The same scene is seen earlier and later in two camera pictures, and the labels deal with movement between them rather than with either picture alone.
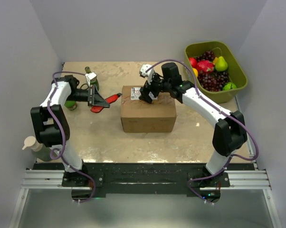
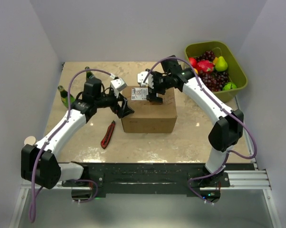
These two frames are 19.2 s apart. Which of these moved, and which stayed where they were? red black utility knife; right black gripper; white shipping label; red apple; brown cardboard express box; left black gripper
Moved: red black utility knife; left black gripper
Stayed: right black gripper; red apple; white shipping label; brown cardboard express box
